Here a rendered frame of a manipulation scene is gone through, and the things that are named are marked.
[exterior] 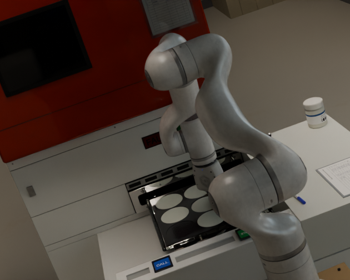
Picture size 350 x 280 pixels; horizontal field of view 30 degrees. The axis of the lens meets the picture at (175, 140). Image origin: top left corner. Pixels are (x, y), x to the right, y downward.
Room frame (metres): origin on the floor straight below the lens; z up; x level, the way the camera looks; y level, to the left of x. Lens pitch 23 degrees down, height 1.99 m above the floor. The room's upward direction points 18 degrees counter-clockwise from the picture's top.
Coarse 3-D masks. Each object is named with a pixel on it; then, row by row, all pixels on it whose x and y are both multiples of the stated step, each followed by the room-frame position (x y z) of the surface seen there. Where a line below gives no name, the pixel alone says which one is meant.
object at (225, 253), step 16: (208, 240) 1.65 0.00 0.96; (224, 240) 1.63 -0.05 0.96; (176, 256) 1.62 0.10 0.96; (192, 256) 1.60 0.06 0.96; (208, 256) 1.57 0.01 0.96; (224, 256) 1.57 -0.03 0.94; (240, 256) 1.57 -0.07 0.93; (256, 256) 1.58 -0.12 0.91; (128, 272) 1.62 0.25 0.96; (144, 272) 1.60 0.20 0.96; (160, 272) 1.57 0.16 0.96; (176, 272) 1.56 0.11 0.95; (192, 272) 1.56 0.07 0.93; (208, 272) 1.57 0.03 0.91; (224, 272) 1.57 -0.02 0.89; (240, 272) 1.57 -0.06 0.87; (256, 272) 1.58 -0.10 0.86
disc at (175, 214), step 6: (168, 210) 2.02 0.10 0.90; (174, 210) 2.00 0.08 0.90; (180, 210) 1.99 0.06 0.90; (186, 210) 1.98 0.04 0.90; (162, 216) 1.99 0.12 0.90; (168, 216) 1.98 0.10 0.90; (174, 216) 1.96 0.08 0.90; (180, 216) 1.95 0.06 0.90; (168, 222) 1.94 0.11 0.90; (174, 222) 1.92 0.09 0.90
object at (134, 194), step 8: (240, 152) 2.20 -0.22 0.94; (224, 160) 2.19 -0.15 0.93; (232, 160) 2.20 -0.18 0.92; (192, 168) 2.19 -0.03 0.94; (168, 176) 2.19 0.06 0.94; (176, 176) 2.18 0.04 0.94; (184, 176) 2.18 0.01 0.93; (152, 184) 2.17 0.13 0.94; (160, 184) 2.17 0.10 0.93; (136, 192) 2.17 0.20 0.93; (144, 192) 2.17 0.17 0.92; (136, 200) 2.17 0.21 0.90; (136, 208) 2.17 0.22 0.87; (144, 208) 2.17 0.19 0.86
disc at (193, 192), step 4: (188, 188) 2.13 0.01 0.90; (192, 188) 2.12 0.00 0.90; (196, 188) 2.11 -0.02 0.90; (184, 192) 2.11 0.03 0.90; (188, 192) 2.10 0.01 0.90; (192, 192) 2.09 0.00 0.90; (196, 192) 2.08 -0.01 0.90; (200, 192) 2.07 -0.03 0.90; (204, 192) 2.06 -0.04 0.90; (188, 196) 2.07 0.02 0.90; (192, 196) 2.06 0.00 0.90; (196, 196) 2.05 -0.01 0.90; (200, 196) 2.04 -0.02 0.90
